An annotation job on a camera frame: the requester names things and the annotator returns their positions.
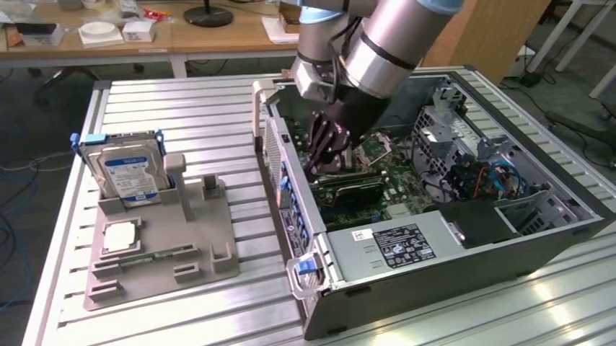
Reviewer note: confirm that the silver CPU chip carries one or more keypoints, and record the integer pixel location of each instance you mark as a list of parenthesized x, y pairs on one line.
[(120, 237)]

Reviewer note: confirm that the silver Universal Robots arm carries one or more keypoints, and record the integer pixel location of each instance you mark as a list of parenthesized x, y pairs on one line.
[(385, 47)]

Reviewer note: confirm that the white box with black top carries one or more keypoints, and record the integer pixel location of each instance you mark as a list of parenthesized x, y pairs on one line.
[(39, 35)]

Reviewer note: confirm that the hard disk with blue label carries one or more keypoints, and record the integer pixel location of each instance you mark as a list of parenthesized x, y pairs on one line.
[(127, 173)]

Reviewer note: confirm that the black round lamp base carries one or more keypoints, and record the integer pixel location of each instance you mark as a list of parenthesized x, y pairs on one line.
[(208, 16)]

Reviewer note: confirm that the open black PC case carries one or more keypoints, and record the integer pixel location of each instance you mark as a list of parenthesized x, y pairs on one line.
[(481, 281)]

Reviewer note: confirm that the grey disk bay cage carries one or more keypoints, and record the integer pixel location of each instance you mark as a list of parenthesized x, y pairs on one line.
[(539, 210)]

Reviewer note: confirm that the green RAM stick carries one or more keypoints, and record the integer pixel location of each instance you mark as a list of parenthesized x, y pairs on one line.
[(144, 258)]

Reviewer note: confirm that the wooden desk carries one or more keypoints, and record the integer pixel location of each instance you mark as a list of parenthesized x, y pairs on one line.
[(216, 39)]

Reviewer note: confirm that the white round holder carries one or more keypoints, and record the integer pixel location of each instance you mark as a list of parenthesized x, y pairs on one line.
[(100, 34)]

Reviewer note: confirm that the grey parts rack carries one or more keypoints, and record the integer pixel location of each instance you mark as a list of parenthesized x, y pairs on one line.
[(163, 234)]

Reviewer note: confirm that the metal socket cover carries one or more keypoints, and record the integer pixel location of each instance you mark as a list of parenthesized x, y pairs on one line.
[(377, 144)]

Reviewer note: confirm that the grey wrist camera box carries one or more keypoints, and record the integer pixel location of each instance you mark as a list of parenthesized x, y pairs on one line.
[(310, 81)]

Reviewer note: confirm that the wooden cabinet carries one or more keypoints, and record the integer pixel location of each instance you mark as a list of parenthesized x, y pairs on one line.
[(505, 36)]

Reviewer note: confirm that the black chair base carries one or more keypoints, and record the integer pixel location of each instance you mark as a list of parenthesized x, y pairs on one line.
[(63, 81)]

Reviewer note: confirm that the small white carton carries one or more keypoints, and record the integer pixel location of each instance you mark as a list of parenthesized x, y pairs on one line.
[(138, 31)]

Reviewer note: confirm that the green motherboard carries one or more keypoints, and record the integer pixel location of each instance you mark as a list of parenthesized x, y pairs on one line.
[(409, 194)]

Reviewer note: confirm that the cardboard box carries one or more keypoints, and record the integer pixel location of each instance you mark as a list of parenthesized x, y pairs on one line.
[(289, 19)]

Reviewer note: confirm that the blue case latch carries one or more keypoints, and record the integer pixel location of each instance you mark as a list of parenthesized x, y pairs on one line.
[(306, 268)]

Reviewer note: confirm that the red snack packet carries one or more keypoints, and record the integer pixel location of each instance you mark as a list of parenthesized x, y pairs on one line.
[(156, 15)]

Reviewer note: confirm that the black floor stand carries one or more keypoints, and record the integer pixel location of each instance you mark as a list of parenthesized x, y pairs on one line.
[(583, 126)]

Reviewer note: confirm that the black graphics card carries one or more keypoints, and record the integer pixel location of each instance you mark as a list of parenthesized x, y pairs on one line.
[(355, 192)]

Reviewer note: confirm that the grey power supply unit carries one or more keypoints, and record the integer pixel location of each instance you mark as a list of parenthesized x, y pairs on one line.
[(400, 245)]

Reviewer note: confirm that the white table frame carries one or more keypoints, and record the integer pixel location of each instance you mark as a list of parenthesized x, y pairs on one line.
[(577, 21)]

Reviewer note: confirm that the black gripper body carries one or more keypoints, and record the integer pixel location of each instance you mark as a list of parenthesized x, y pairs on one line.
[(358, 111)]

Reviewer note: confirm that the installed black RAM stick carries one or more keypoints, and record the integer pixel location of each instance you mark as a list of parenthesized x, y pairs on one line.
[(365, 177)]

